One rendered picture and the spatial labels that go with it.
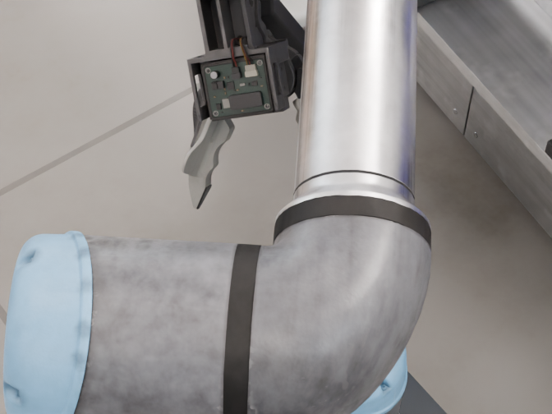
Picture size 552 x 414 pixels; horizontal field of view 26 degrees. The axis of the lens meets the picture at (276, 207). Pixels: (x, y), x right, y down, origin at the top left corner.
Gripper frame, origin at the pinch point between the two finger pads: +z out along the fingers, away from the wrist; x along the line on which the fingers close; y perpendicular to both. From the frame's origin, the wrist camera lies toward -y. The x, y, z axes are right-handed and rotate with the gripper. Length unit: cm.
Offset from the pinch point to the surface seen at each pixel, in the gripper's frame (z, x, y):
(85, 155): 10, -80, -127
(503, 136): 17, 6, -128
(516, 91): -1.0, 17.5, -44.9
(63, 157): 10, -84, -125
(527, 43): -6, 19, -51
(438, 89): 9, -7, -142
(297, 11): -14, -11, -59
